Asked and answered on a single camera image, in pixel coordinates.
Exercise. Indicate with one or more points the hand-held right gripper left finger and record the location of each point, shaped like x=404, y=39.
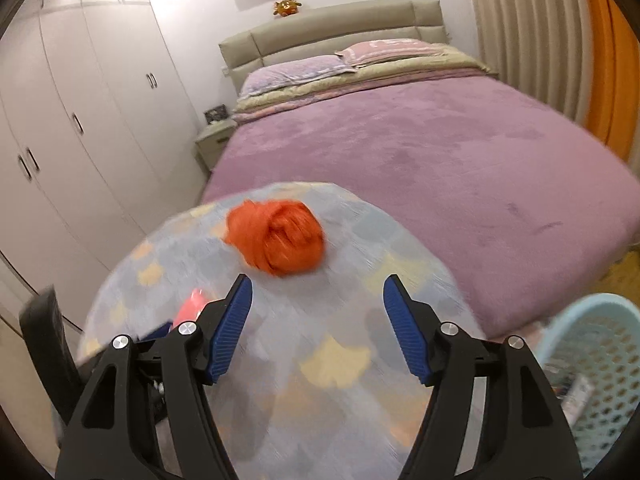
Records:
x=230, y=330

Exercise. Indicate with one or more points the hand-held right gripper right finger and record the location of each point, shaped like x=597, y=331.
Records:
x=407, y=330

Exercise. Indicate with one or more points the light blue plastic basket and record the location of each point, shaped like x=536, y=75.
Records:
x=605, y=360

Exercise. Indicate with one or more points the pink packet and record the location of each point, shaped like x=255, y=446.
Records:
x=190, y=307

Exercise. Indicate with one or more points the blue snack packet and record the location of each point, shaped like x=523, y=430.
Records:
x=157, y=331

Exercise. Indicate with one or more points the round table with patterned cloth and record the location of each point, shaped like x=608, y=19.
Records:
x=325, y=370

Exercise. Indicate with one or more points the bed with purple bedspread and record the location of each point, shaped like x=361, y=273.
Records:
x=425, y=160

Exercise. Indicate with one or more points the black chair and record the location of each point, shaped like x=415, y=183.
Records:
x=45, y=340

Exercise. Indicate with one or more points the beige nightstand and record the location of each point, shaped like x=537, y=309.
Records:
x=212, y=145

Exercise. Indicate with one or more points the purple pillow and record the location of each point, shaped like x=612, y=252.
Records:
x=295, y=72

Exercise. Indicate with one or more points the white wardrobe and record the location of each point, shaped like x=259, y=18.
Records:
x=75, y=110

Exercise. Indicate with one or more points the pink pillow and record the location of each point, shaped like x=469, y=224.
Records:
x=390, y=50

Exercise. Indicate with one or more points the beige padded headboard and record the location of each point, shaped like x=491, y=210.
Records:
x=325, y=25

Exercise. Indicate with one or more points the beige curtain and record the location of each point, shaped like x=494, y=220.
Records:
x=525, y=35

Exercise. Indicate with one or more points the orange plush toy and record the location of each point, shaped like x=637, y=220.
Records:
x=286, y=8

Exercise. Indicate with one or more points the orange curtain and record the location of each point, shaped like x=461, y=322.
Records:
x=615, y=70

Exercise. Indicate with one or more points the picture frame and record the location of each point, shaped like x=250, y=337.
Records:
x=216, y=114

